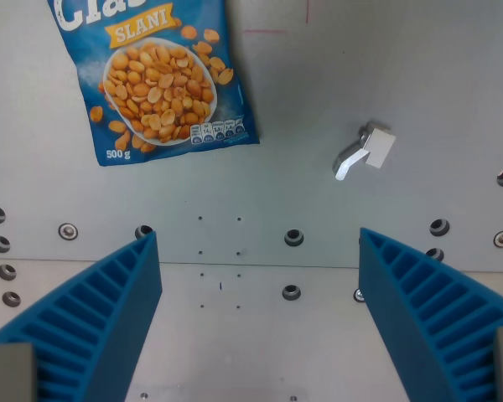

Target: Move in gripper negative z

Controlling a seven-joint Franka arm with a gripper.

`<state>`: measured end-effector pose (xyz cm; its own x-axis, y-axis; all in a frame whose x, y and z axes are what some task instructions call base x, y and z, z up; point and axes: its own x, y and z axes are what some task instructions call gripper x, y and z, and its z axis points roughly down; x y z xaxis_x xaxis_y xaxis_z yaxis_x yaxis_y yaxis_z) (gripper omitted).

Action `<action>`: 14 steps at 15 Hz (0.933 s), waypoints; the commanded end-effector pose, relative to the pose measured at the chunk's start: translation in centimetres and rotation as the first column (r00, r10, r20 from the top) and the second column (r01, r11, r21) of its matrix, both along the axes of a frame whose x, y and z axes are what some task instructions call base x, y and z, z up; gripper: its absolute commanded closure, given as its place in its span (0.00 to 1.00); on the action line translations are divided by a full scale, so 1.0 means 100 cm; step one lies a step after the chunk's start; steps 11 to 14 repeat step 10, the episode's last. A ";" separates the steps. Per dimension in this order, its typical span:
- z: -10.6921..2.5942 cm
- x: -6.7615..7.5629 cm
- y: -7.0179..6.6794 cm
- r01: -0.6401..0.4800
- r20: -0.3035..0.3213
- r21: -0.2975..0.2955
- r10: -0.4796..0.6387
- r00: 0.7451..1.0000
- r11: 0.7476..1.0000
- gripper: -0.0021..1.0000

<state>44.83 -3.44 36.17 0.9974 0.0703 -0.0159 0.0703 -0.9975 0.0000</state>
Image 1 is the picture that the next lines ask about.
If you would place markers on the blue salted peanuts bag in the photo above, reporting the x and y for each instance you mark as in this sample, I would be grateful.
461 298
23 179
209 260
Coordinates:
159 84

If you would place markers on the small grey metal bracket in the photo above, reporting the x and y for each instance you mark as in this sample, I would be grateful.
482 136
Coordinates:
375 146

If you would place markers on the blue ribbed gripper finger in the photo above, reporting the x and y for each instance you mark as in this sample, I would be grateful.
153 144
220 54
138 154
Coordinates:
109 318
427 318

